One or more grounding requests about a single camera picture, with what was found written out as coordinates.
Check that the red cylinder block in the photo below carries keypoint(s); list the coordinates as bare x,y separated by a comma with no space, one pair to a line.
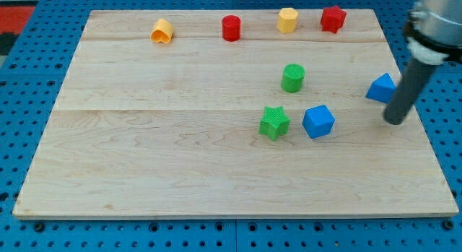
231,25

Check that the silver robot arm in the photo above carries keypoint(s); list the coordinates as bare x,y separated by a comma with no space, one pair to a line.
433,31

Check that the wooden board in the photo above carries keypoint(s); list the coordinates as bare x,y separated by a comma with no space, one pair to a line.
169,131

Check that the green star block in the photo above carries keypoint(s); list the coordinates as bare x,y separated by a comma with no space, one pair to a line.
274,122

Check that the green cylinder block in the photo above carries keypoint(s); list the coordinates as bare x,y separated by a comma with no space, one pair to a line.
292,78

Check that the yellow hexagon block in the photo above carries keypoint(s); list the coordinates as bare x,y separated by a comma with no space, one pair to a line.
287,20

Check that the blue cube block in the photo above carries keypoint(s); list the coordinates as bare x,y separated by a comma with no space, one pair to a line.
318,121

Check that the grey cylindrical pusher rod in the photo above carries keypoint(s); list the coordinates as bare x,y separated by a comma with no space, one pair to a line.
413,81

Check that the blue triangle block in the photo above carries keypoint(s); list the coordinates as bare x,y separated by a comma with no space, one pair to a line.
382,89

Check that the red star block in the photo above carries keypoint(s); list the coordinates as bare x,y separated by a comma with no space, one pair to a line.
332,19

